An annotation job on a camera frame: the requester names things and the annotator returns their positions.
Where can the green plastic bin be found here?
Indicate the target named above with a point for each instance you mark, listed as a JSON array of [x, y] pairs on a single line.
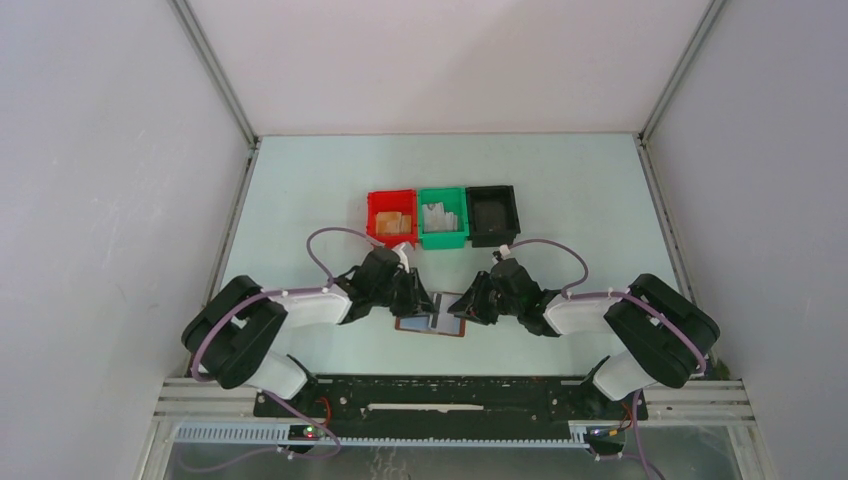
[[454, 199]]

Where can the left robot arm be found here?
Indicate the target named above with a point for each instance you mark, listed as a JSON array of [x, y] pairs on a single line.
[[238, 337]]

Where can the brown leather card holder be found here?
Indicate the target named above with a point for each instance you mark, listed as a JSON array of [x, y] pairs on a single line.
[[440, 323]]

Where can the aluminium frame rails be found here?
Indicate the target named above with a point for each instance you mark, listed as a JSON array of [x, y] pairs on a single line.
[[189, 412]]

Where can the orange cards in red bin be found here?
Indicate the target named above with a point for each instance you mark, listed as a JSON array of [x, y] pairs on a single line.
[[392, 223]]

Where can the red plastic bin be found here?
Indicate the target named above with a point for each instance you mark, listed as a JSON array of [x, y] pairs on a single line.
[[404, 201]]

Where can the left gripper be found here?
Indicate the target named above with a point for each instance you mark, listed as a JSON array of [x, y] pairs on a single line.
[[422, 303]]

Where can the black plastic bin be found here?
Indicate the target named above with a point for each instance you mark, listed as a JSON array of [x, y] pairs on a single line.
[[504, 194]]

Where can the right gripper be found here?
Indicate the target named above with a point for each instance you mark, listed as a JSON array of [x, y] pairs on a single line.
[[471, 304]]

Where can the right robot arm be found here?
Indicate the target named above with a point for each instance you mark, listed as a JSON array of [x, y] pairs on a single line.
[[666, 338]]

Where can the white cards in green bin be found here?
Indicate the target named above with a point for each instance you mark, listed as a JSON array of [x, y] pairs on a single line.
[[437, 219]]

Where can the grey credit card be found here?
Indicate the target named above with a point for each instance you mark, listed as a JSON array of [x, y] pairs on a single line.
[[490, 216]]

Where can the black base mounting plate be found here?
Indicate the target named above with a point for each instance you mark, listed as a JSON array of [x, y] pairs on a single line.
[[460, 407]]

